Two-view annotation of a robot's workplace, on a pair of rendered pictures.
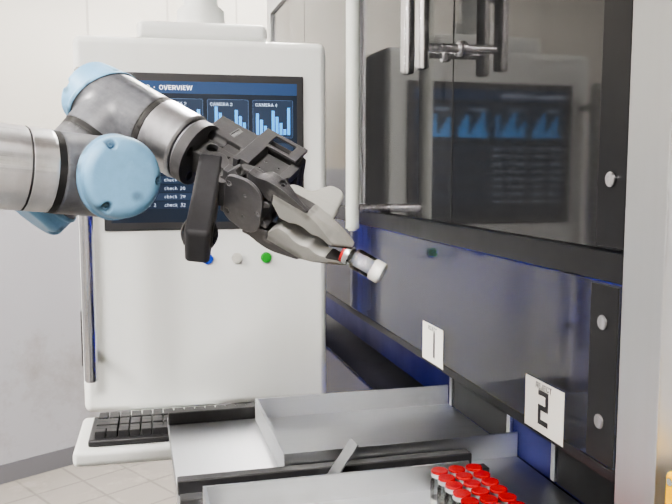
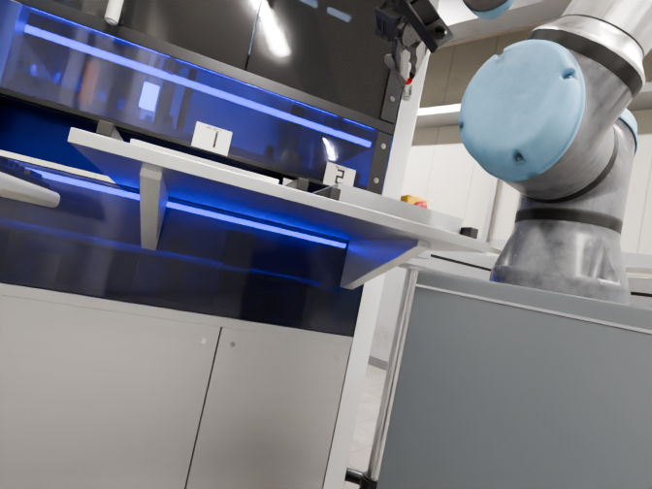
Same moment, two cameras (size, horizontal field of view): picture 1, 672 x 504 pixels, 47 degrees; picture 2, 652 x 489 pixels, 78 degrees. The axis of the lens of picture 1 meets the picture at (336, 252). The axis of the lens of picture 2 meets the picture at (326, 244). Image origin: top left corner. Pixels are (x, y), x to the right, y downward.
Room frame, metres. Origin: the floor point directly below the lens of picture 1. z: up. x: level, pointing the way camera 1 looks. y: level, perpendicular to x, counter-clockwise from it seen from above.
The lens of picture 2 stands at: (0.95, 0.83, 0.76)
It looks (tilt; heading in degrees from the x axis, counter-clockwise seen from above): 4 degrees up; 265
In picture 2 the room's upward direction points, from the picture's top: 12 degrees clockwise
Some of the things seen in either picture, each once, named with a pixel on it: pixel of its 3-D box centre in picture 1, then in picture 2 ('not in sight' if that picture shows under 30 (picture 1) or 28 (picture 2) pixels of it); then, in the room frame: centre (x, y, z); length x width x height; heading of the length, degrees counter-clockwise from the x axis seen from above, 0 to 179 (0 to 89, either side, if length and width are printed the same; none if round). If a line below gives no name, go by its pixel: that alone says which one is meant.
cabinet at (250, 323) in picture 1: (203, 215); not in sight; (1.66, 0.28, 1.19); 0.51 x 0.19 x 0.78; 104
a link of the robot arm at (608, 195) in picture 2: not in sight; (572, 166); (0.62, 0.36, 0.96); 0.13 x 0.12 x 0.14; 37
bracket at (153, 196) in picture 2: not in sight; (149, 217); (1.22, 0.03, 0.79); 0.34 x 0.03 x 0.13; 104
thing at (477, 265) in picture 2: not in sight; (453, 252); (0.38, -0.53, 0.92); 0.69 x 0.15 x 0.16; 14
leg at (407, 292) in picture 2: not in sight; (392, 378); (0.52, -0.50, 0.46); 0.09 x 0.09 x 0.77; 14
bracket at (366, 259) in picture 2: not in sight; (377, 268); (0.74, -0.09, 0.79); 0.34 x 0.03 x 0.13; 104
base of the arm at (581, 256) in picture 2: not in sight; (559, 258); (0.62, 0.36, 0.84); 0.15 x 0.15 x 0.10
